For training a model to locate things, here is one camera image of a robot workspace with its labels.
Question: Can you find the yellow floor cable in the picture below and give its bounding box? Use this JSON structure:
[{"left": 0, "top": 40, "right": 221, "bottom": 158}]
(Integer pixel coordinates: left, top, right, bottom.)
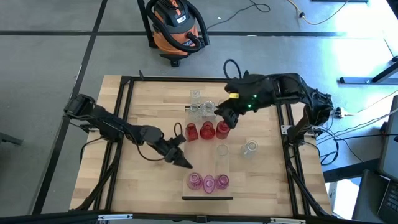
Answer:
[{"left": 286, "top": 0, "right": 351, "bottom": 26}]

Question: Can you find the small clear glass vase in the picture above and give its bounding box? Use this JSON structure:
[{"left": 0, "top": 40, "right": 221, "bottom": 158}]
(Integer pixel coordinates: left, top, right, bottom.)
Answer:
[{"left": 187, "top": 104, "right": 202, "bottom": 123}]

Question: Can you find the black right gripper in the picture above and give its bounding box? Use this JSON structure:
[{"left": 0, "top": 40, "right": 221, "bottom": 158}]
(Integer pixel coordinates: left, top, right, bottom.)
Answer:
[{"left": 215, "top": 76, "right": 273, "bottom": 130}]

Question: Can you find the tall pink ribbed glass vase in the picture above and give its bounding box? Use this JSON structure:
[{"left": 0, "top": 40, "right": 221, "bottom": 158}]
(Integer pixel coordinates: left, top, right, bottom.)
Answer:
[{"left": 186, "top": 172, "right": 204, "bottom": 191}]

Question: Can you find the red pleated glass vase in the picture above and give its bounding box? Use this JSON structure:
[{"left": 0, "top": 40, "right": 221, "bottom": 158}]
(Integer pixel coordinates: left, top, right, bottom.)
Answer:
[{"left": 185, "top": 123, "right": 199, "bottom": 142}]

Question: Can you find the round red glass vase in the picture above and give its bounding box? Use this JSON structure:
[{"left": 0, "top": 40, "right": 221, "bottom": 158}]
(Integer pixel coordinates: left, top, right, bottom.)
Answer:
[{"left": 199, "top": 121, "right": 216, "bottom": 141}]

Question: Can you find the small clear square glass bottle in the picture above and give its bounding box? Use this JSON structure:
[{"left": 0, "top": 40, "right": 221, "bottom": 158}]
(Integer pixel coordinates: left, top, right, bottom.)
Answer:
[{"left": 189, "top": 89, "right": 202, "bottom": 105}]

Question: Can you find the grey table foot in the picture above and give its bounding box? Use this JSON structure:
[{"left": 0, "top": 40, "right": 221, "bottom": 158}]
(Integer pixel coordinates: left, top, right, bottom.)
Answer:
[{"left": 0, "top": 132, "right": 24, "bottom": 146}]

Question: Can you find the tall clear glass vase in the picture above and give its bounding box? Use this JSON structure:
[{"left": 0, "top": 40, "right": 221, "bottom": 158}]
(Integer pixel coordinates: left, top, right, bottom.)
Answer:
[{"left": 214, "top": 143, "right": 231, "bottom": 175}]

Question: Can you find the black desk foot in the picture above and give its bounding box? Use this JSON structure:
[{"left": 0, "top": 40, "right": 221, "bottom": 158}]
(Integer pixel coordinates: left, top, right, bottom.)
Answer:
[{"left": 338, "top": 55, "right": 398, "bottom": 85}]

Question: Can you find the clear crackle glass decanter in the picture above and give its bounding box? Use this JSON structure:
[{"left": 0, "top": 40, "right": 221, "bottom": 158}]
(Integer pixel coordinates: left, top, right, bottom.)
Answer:
[{"left": 200, "top": 100, "right": 218, "bottom": 121}]

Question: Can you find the clear round cut-glass vase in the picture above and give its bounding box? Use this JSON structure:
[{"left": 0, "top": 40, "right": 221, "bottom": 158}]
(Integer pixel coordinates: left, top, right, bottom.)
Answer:
[{"left": 241, "top": 139, "right": 259, "bottom": 159}]

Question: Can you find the black metal pole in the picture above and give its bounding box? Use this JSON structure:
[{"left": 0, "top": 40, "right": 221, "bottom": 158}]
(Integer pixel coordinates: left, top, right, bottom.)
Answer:
[{"left": 136, "top": 0, "right": 158, "bottom": 49}]

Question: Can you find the black overhead rig bar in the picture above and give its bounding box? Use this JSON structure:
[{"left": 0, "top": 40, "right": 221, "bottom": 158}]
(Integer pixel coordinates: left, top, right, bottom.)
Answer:
[{"left": 0, "top": 210, "right": 398, "bottom": 224}]

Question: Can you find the red ribbed cylinder glass vase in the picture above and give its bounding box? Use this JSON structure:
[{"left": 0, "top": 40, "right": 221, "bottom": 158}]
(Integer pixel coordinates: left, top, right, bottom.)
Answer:
[{"left": 215, "top": 120, "right": 231, "bottom": 140}]

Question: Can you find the black aluminium table frame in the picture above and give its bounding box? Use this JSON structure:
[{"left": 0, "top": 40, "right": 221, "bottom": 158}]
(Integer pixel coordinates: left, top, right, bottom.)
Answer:
[{"left": 73, "top": 76, "right": 332, "bottom": 218}]

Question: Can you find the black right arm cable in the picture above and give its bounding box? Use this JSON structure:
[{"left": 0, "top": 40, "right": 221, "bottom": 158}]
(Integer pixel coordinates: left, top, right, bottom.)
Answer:
[{"left": 223, "top": 58, "right": 243, "bottom": 79}]

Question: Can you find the orange black shop vacuum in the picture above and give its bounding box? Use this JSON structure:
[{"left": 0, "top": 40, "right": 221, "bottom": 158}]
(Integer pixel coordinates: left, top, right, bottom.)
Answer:
[{"left": 145, "top": 0, "right": 211, "bottom": 68}]

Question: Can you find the black floor cable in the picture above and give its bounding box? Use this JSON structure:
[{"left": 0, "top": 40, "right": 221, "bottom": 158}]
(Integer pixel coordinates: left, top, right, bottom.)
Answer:
[{"left": 206, "top": 0, "right": 271, "bottom": 31}]

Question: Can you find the short pink glass vase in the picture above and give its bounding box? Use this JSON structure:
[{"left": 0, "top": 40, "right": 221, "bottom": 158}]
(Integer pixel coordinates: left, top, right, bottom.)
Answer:
[{"left": 214, "top": 174, "right": 230, "bottom": 190}]

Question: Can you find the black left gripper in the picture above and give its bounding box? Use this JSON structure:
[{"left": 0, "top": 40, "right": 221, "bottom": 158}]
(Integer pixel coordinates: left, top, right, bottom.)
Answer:
[{"left": 141, "top": 126, "right": 193, "bottom": 169}]

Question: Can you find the dark monitor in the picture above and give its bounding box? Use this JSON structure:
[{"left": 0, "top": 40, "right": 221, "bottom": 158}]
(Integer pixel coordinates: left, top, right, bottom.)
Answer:
[{"left": 377, "top": 95, "right": 398, "bottom": 224}]

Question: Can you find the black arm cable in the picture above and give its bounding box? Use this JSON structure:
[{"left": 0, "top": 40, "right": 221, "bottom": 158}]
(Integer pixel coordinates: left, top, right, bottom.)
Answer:
[
  {"left": 223, "top": 58, "right": 243, "bottom": 79},
  {"left": 136, "top": 122, "right": 183, "bottom": 163}
]

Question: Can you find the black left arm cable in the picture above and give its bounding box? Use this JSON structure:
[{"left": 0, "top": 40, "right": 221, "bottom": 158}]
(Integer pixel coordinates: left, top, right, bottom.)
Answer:
[{"left": 136, "top": 122, "right": 183, "bottom": 163}]

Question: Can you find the black power cable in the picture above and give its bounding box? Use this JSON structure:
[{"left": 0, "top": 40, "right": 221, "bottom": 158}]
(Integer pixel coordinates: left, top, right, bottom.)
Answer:
[{"left": 319, "top": 126, "right": 398, "bottom": 167}]

